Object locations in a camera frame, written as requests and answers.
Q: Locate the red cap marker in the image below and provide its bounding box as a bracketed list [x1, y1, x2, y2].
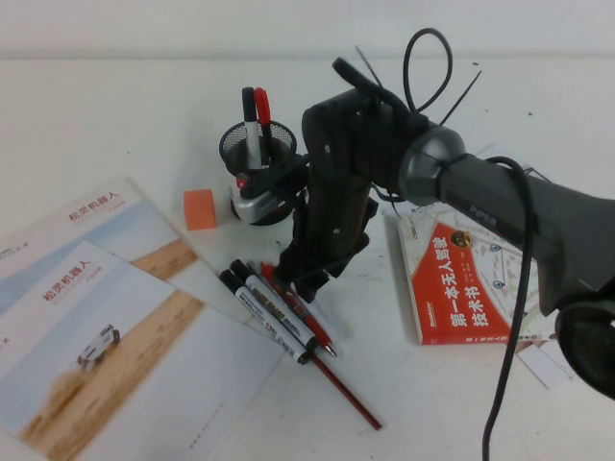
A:
[253, 87, 276, 167]

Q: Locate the black camera cable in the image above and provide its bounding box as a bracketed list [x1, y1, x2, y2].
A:
[332, 27, 539, 461]

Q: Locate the orange foam block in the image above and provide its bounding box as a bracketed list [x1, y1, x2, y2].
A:
[183, 188, 217, 232]

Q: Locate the brochure with room photo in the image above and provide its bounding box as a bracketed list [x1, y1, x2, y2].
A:
[381, 143, 578, 391]

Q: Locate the red pencil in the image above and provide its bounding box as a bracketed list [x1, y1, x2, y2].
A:
[309, 352, 383, 431]

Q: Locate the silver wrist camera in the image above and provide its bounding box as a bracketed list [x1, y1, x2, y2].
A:
[229, 162, 308, 227]

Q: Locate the brochure with sandy photo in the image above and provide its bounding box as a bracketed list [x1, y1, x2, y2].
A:
[0, 176, 263, 332]

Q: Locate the black mesh pen holder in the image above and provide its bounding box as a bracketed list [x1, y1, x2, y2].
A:
[218, 119, 302, 228]

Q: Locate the brochure with robot vehicle photo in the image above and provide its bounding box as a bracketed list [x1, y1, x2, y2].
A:
[0, 241, 285, 461]

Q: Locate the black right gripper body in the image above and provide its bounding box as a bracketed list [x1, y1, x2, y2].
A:
[287, 165, 380, 263]

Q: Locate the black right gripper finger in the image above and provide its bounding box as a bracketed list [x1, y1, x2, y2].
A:
[331, 237, 371, 279]
[276, 248, 331, 304]

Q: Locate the red ballpoint pen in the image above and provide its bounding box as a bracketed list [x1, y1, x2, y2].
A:
[259, 261, 337, 358]

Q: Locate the black cap white marker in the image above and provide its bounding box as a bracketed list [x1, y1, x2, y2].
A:
[240, 86, 263, 170]

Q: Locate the black zip tie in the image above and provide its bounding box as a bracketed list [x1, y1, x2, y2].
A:
[441, 69, 483, 124]
[354, 45, 383, 90]

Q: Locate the whiteboard marker bold print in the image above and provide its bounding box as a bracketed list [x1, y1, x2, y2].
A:
[230, 258, 319, 354]

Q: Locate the orange map cover book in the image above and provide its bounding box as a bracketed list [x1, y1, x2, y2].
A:
[396, 210, 554, 347]

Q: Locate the whiteboard marker small print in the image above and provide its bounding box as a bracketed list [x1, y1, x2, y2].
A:
[218, 269, 311, 366]

